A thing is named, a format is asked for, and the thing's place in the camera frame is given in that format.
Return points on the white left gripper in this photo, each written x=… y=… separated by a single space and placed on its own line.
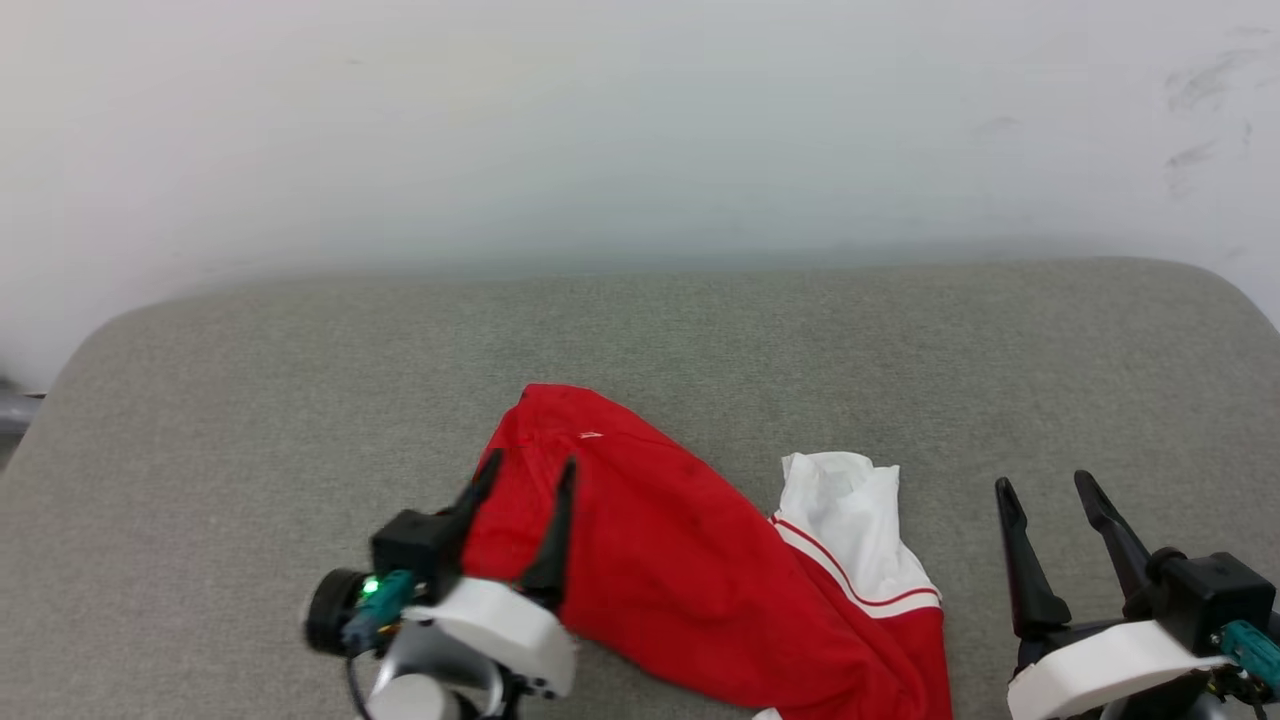
x=500 y=625

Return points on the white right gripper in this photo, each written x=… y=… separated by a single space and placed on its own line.
x=1100 y=668

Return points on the red basketball jersey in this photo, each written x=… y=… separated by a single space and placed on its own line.
x=680 y=560

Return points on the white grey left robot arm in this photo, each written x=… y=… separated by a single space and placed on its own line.
x=425 y=695

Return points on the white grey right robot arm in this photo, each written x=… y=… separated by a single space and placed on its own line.
x=1200 y=708

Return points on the black round left wrist cap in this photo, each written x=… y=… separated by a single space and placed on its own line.
x=328 y=612

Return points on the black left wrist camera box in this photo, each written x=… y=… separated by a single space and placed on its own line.
x=415 y=548

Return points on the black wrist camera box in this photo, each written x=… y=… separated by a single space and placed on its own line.
x=1215 y=595
x=415 y=548

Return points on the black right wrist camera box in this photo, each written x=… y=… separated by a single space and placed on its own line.
x=1215 y=595

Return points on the teal left camera connector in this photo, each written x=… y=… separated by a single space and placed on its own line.
x=378 y=604

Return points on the teal camera connector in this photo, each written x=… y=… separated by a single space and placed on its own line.
x=378 y=604
x=1252 y=650

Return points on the teal right camera connector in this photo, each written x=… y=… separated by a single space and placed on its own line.
x=1252 y=650

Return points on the grey wall baseboard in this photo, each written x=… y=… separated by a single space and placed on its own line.
x=15 y=410

